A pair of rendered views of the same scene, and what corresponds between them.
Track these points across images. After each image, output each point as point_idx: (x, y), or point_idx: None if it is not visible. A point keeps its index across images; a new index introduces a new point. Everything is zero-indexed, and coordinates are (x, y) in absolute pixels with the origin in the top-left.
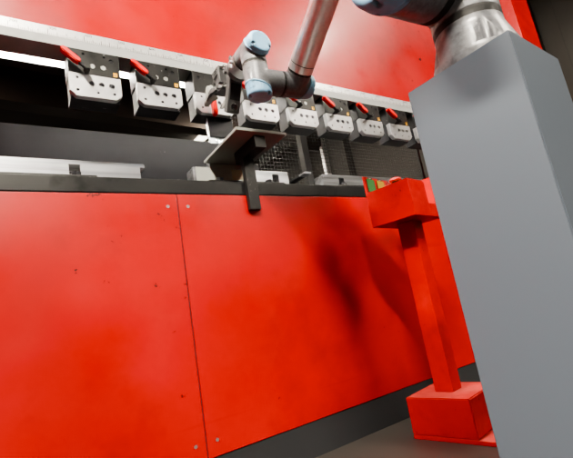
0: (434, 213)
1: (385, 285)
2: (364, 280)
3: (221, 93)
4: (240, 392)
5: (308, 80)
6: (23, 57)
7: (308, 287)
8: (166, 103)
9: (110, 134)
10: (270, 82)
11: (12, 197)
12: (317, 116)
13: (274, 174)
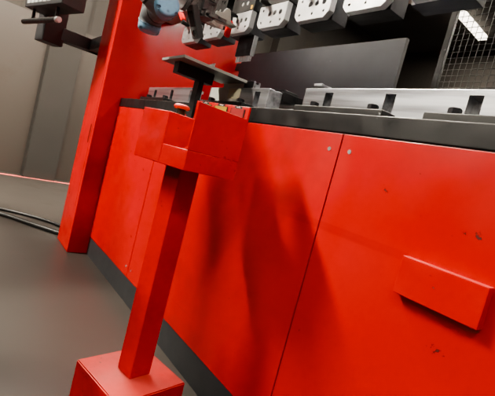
0: (164, 159)
1: (252, 254)
2: (234, 232)
3: (201, 20)
4: (143, 254)
5: (149, 3)
6: None
7: (193, 210)
8: (212, 34)
9: (300, 50)
10: (143, 16)
11: (130, 111)
12: None
13: (257, 90)
